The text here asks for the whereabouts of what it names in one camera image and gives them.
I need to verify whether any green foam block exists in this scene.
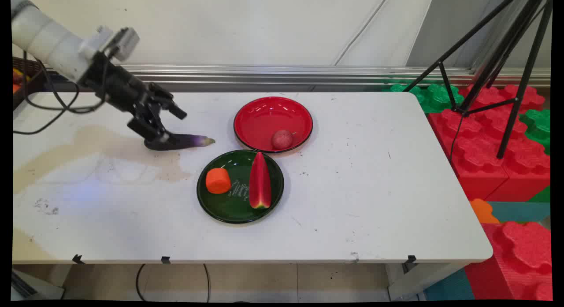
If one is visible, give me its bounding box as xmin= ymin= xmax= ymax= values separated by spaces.
xmin=382 ymin=80 xmax=465 ymax=115
xmin=519 ymin=108 xmax=551 ymax=155

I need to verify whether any dark green plate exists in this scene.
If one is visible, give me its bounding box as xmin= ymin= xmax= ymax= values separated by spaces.
xmin=197 ymin=149 xmax=285 ymax=224

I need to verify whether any red foam block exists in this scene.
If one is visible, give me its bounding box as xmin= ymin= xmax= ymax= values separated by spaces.
xmin=428 ymin=84 xmax=551 ymax=203
xmin=464 ymin=221 xmax=553 ymax=301

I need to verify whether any teal foam mat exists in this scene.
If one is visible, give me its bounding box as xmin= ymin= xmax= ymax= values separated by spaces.
xmin=487 ymin=201 xmax=551 ymax=223

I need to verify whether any black floor cable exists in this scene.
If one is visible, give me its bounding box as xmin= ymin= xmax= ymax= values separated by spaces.
xmin=135 ymin=263 xmax=211 ymax=303

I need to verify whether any black tripod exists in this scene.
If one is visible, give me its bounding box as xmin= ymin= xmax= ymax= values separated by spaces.
xmin=403 ymin=0 xmax=553 ymax=159

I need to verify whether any dark basket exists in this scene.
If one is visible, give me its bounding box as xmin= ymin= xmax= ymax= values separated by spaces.
xmin=12 ymin=56 xmax=48 ymax=110

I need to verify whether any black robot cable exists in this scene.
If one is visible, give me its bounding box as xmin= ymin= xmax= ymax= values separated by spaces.
xmin=13 ymin=52 xmax=111 ymax=135

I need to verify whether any orange foam piece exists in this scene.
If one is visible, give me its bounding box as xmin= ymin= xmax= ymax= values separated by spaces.
xmin=469 ymin=198 xmax=501 ymax=224

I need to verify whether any purple toy eggplant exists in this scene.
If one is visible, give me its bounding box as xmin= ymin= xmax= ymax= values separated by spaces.
xmin=144 ymin=134 xmax=216 ymax=151

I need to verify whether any red plate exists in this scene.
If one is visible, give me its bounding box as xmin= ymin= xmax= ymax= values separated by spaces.
xmin=233 ymin=96 xmax=314 ymax=154

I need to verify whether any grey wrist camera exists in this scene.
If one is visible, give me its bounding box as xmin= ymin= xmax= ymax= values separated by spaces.
xmin=90 ymin=26 xmax=141 ymax=63

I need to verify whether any metal wall rail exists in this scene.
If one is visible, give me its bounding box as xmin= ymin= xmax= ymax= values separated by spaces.
xmin=44 ymin=64 xmax=551 ymax=88

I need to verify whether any toy watermelon slice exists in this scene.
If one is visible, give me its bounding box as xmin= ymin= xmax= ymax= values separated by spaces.
xmin=249 ymin=152 xmax=272 ymax=210

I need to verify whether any orange toy carrot piece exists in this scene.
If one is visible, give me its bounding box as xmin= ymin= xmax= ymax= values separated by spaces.
xmin=205 ymin=167 xmax=232 ymax=195

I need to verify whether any red toy apple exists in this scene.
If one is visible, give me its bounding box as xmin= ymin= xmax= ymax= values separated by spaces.
xmin=271 ymin=129 xmax=297 ymax=150

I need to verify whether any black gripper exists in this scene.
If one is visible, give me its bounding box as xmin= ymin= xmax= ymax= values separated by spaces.
xmin=79 ymin=52 xmax=188 ymax=141

